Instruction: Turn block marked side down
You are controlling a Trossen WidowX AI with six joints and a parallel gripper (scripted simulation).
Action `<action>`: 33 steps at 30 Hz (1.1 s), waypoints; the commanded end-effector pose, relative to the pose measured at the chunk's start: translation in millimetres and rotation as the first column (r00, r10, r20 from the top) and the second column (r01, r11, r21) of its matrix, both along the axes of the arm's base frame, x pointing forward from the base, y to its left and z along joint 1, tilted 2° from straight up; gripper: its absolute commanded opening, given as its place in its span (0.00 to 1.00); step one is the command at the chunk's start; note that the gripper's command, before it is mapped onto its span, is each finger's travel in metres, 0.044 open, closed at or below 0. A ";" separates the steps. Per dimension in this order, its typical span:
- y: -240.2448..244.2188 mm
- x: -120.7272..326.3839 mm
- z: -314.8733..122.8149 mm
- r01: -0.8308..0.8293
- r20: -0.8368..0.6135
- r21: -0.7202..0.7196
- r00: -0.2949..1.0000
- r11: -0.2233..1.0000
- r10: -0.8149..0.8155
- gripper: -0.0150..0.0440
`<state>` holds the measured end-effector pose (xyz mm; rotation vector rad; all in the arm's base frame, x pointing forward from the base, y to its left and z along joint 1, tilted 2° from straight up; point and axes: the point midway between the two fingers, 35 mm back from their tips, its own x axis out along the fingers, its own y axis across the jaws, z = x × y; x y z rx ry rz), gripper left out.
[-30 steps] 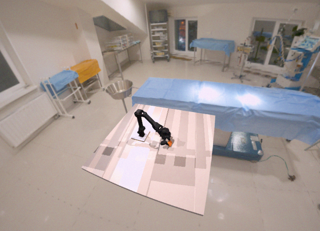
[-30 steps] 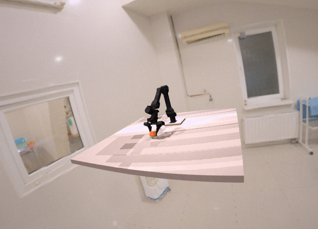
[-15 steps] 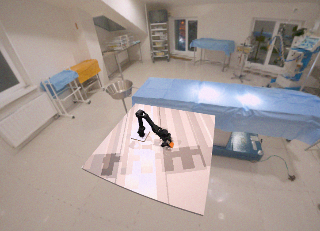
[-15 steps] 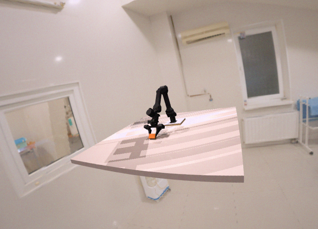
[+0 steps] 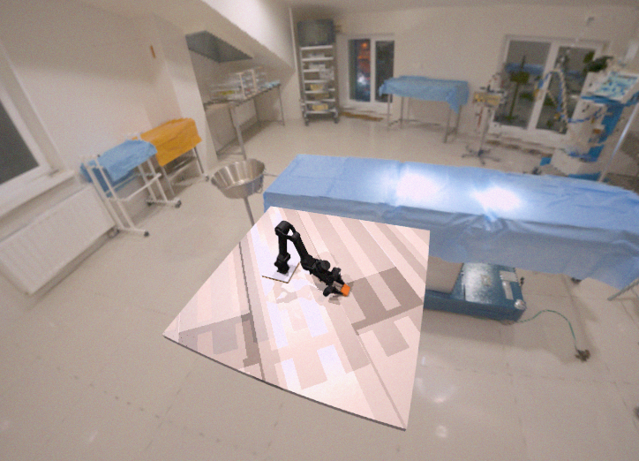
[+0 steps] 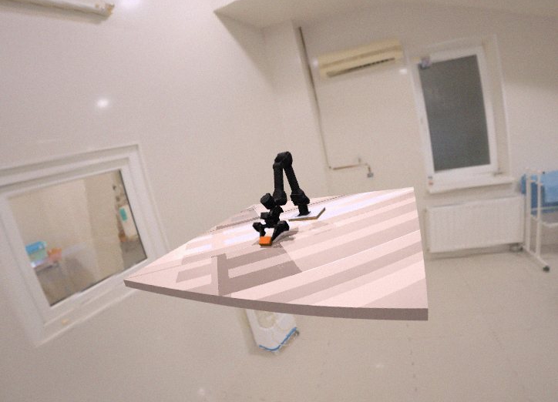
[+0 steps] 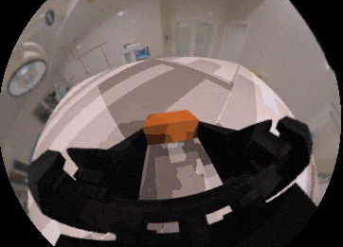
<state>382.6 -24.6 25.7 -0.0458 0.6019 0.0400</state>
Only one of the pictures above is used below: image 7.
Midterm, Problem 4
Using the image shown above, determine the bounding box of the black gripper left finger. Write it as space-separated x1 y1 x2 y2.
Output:
67 129 148 200

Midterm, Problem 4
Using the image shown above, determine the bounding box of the orange block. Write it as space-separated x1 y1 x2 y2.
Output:
144 110 199 145

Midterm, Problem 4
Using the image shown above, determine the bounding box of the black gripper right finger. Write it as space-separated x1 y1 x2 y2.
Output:
197 119 272 184

